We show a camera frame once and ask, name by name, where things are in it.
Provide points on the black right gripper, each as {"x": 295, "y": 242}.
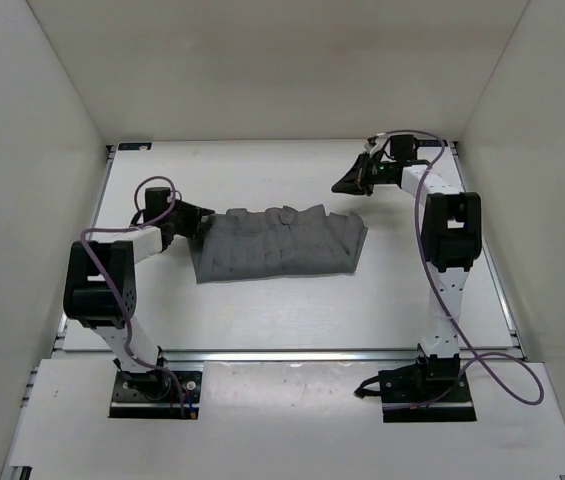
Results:
{"x": 356, "y": 182}

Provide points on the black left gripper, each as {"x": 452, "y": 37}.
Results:
{"x": 194, "y": 213}

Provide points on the grey pleated skirt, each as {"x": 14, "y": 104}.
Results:
{"x": 278, "y": 242}

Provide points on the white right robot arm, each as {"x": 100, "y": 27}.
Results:
{"x": 448, "y": 225}

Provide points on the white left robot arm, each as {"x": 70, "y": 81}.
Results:
{"x": 100, "y": 288}

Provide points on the dark label sticker right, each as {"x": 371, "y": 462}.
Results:
{"x": 431, "y": 143}

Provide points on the dark label sticker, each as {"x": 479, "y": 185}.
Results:
{"x": 134, "y": 146}
{"x": 431, "y": 143}

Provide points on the dark label sticker left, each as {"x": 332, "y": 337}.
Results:
{"x": 134, "y": 146}

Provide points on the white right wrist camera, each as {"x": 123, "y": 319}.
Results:
{"x": 376, "y": 147}

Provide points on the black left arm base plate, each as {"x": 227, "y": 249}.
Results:
{"x": 154, "y": 395}

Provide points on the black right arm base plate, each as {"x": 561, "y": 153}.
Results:
{"x": 429, "y": 390}

